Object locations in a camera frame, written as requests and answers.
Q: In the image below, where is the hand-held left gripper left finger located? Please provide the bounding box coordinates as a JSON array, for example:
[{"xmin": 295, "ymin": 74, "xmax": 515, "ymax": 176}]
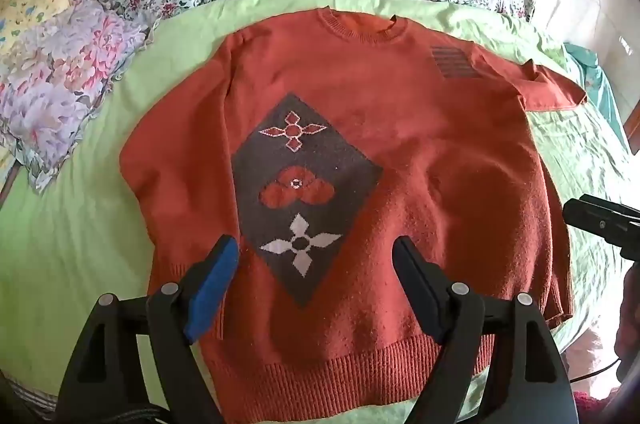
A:
[{"xmin": 52, "ymin": 234, "xmax": 241, "ymax": 424}]

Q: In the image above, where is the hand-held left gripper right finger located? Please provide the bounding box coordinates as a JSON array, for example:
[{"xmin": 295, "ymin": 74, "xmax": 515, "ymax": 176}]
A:
[{"xmin": 392, "ymin": 235, "xmax": 581, "ymax": 424}]

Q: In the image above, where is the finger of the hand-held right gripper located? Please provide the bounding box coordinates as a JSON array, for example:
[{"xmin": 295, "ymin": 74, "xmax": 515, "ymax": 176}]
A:
[{"xmin": 562, "ymin": 194, "xmax": 640, "ymax": 236}]

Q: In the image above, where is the orange knit sweater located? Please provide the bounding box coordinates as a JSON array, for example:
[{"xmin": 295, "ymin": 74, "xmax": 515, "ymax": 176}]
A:
[{"xmin": 119, "ymin": 6, "xmax": 587, "ymax": 424}]

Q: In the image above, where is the person's right forearm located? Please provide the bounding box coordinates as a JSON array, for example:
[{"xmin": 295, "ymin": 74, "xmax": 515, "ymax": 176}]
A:
[{"xmin": 614, "ymin": 269, "xmax": 640, "ymax": 382}]

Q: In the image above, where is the pink cloth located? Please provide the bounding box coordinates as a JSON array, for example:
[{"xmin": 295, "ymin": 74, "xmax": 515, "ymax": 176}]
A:
[{"xmin": 562, "ymin": 316, "xmax": 623, "ymax": 397}]

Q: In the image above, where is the teal cloth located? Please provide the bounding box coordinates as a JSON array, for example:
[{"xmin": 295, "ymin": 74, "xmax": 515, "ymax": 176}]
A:
[{"xmin": 564, "ymin": 43, "xmax": 627, "ymax": 132}]

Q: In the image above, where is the green bed sheet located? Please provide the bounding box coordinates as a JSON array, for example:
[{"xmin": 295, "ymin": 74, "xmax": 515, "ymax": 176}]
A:
[{"xmin": 0, "ymin": 0, "xmax": 632, "ymax": 424}]

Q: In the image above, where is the grey striped mattress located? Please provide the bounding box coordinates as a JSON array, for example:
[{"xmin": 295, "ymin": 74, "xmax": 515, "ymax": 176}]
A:
[{"xmin": 7, "ymin": 376, "xmax": 58, "ymax": 421}]

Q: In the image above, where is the purple floral pillow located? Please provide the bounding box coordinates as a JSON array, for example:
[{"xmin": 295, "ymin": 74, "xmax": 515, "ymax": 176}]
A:
[{"xmin": 0, "ymin": 0, "xmax": 151, "ymax": 195}]

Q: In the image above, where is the black cable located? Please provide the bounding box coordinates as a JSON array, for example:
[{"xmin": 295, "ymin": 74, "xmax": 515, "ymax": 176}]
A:
[{"xmin": 569, "ymin": 351, "xmax": 623, "ymax": 382}]

